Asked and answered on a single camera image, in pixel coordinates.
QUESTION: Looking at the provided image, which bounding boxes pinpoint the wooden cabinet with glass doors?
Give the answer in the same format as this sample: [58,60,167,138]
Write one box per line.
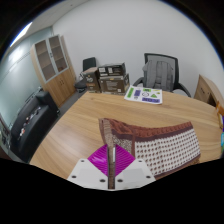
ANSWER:
[30,34,78,108]

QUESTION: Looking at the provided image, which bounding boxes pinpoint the printed paper sheet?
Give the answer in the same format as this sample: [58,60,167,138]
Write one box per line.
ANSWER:
[123,85,164,105]

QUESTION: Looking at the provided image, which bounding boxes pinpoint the tall dark cardboard box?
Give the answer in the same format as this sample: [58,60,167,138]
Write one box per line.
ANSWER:
[83,66,102,94]

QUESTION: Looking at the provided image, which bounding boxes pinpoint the black sofa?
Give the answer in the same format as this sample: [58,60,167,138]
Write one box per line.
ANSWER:
[9,89,61,164]

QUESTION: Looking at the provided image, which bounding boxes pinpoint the brown patterned towel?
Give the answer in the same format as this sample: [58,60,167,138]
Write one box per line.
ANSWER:
[98,117,202,190]

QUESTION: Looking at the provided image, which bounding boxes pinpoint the low wooden side cabinet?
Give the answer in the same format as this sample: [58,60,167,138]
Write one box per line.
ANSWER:
[193,74,224,108]

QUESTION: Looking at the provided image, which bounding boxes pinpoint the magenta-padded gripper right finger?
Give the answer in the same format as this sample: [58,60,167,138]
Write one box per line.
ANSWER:
[113,145,157,190]

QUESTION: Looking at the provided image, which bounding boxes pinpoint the large brown cardboard box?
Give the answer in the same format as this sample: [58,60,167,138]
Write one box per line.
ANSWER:
[98,73,131,94]

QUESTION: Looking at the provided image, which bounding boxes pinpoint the orange box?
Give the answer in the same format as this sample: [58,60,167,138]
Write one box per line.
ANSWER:
[215,101,224,129]

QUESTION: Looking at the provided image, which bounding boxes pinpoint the flat black cardboard box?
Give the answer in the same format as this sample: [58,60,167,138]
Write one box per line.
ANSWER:
[97,62,127,78]

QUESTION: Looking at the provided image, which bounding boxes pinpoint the black mesh office chair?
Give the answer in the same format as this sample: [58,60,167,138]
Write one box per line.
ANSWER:
[132,52,193,98]

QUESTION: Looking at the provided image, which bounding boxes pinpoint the grey backpack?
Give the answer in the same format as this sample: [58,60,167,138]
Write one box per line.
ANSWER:
[142,59,175,92]

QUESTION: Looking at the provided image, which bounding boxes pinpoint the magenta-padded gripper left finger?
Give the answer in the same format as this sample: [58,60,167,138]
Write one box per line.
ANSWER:
[67,143,112,190]

